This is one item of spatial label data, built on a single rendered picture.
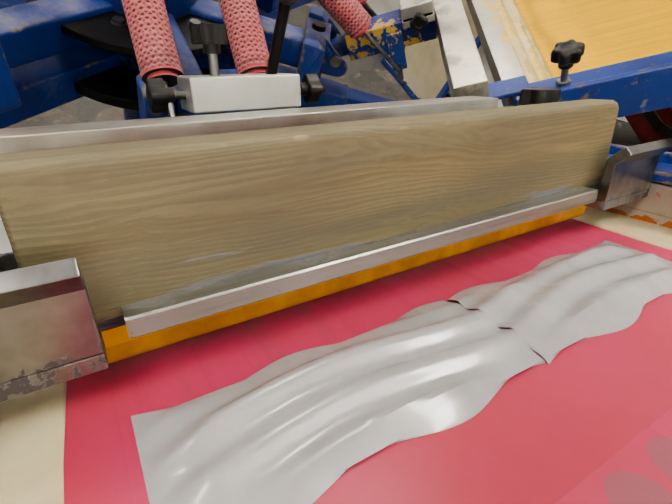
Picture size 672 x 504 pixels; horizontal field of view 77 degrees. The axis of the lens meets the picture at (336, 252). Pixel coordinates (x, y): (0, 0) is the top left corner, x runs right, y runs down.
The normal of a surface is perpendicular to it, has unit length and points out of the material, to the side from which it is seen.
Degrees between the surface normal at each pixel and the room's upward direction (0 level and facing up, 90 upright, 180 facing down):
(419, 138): 56
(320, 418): 4
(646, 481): 32
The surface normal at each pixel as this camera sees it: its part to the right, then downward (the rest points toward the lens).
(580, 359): -0.01, -0.91
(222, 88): 0.52, 0.35
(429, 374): 0.19, -0.56
